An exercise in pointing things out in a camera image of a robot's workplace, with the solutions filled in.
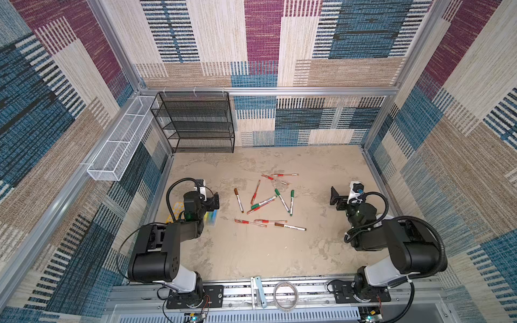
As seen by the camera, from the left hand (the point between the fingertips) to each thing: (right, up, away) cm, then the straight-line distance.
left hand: (207, 193), depth 95 cm
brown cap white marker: (+13, -1, +7) cm, 15 cm away
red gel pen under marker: (+21, -8, +1) cm, 22 cm away
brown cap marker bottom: (+38, -14, -5) cm, 41 cm away
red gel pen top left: (+28, +7, +13) cm, 32 cm away
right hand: (+62, +2, -4) cm, 62 cm away
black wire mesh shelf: (-10, +36, +16) cm, 41 cm away
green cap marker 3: (+23, -6, +2) cm, 24 cm away
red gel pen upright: (+22, -2, +7) cm, 23 cm away
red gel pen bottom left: (+19, -13, -3) cm, 23 cm away
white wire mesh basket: (-42, +15, -2) cm, 45 cm away
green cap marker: (+40, -2, +5) cm, 41 cm away
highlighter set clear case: (+2, -11, -2) cm, 11 cm away
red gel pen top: (+36, +8, +14) cm, 39 cm away
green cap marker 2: (+35, -4, +4) cm, 36 cm away
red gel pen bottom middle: (+29, -12, -3) cm, 32 cm away
